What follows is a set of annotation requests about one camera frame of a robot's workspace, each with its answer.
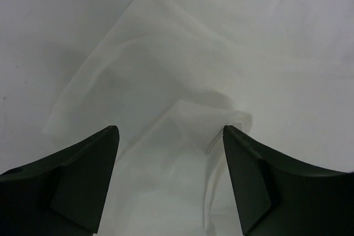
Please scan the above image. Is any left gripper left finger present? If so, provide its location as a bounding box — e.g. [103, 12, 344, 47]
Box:
[1, 125, 119, 235]

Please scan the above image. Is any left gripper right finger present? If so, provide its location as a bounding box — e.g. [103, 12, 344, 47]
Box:
[223, 125, 353, 235]

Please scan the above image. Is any white t-shirt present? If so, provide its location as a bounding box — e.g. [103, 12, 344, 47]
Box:
[44, 0, 353, 235]

